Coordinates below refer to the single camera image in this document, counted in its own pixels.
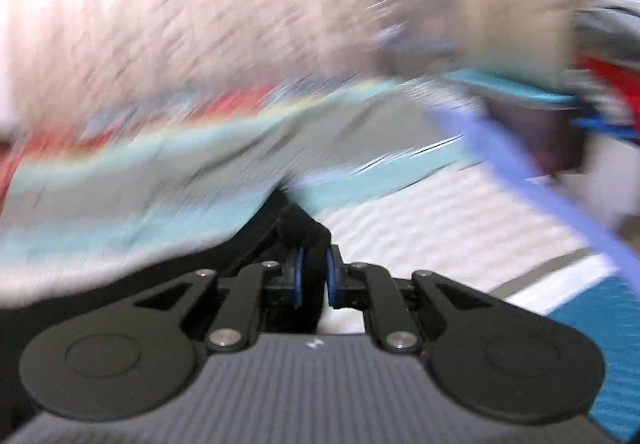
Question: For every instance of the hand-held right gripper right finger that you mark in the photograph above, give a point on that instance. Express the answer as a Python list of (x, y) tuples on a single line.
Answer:
[(332, 285)]

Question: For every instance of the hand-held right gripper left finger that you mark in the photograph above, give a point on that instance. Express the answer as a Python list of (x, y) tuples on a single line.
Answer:
[(298, 285)]

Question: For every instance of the black pants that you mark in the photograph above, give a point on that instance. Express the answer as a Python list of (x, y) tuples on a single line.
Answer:
[(296, 230)]

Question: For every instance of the striped teal grey blanket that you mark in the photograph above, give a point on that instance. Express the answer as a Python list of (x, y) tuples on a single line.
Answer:
[(450, 224)]

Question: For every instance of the white textured cloth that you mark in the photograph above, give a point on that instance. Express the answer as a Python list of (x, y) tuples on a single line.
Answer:
[(190, 8)]

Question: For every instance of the grey red cloth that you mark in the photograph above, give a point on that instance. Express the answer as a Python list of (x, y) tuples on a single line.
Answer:
[(607, 51)]

